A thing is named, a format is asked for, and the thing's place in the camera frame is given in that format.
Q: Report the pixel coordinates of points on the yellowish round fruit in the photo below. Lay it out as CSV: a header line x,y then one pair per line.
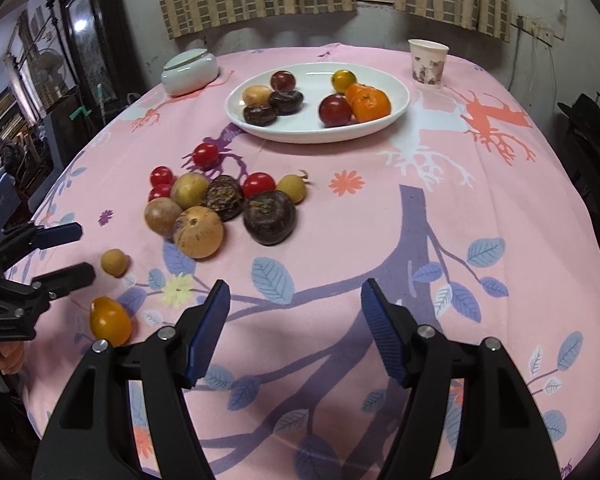
x,y
189,190

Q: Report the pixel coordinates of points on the large dark red plum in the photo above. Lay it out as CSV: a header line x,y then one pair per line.
x,y
335,111

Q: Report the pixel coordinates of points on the small yellow tomato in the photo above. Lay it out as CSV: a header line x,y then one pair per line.
x,y
110,321

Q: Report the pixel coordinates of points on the small longan with stem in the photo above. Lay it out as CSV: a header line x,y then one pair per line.
x,y
294,186

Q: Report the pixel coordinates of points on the pink patterned tablecloth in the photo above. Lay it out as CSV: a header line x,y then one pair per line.
x,y
460,211

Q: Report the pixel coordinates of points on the dark purple mangosteen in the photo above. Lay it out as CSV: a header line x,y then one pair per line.
x,y
270,217

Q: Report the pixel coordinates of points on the dark wooden cabinet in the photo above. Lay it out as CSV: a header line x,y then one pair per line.
x,y
103,55

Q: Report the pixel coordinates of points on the patterned paper cup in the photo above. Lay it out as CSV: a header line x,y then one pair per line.
x,y
428,61

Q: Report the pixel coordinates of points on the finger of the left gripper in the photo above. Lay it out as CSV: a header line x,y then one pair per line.
x,y
48,287
19,241

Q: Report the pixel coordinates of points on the small green longan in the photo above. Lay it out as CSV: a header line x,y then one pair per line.
x,y
114,262

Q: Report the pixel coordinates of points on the orange tangerine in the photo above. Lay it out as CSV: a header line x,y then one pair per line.
x,y
353,90
370,104

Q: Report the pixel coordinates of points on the red cherry tomato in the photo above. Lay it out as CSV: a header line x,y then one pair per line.
x,y
161,175
257,183
206,156

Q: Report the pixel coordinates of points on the white oval plate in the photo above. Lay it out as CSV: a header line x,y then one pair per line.
x,y
313,81

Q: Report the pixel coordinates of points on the green yellow tomato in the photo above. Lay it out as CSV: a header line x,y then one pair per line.
x,y
342,80

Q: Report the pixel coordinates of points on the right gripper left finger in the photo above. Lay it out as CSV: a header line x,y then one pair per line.
x,y
90,433

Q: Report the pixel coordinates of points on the orange tangerine front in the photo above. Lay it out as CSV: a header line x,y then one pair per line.
x,y
370,104

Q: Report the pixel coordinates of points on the large yellow passion fruit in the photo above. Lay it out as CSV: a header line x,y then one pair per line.
x,y
256,94

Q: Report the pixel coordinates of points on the wall power strip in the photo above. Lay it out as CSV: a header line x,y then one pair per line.
x,y
535,29

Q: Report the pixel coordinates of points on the black hat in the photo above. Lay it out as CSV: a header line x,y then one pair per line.
x,y
584,113

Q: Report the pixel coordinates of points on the person left hand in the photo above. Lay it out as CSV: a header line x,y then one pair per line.
x,y
11,357

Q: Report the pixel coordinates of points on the white lidded ceramic jar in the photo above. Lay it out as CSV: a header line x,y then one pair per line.
x,y
189,71

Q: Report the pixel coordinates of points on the red cherry tomato hidden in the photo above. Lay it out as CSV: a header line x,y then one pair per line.
x,y
160,191

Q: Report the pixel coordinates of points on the small dark red plum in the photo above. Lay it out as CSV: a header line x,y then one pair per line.
x,y
283,81

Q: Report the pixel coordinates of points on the speckled tan passion fruit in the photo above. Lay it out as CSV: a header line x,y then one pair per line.
x,y
198,232

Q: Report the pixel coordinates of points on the tan round fruit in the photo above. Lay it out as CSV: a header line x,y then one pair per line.
x,y
160,215

